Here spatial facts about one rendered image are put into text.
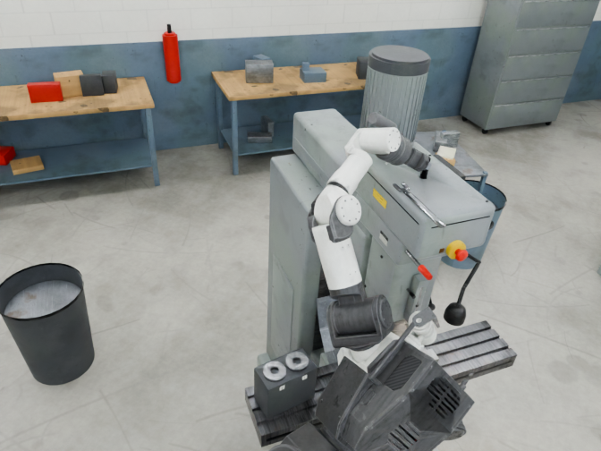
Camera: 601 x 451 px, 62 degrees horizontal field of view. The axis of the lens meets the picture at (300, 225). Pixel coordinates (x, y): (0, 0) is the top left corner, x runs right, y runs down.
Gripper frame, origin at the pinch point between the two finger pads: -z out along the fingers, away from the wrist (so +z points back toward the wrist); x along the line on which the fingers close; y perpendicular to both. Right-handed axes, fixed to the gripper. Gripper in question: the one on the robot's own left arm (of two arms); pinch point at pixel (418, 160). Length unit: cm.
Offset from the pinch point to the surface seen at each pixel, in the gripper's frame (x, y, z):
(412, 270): 8.2, -33.8, -18.8
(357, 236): -17.4, -35.9, -16.1
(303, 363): -9, -90, -16
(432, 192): 9.0, -6.4, -2.3
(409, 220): 11.2, -16.4, 4.5
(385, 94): -19.6, 13.1, 6.4
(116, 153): -387, -146, -92
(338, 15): -369, 86, -258
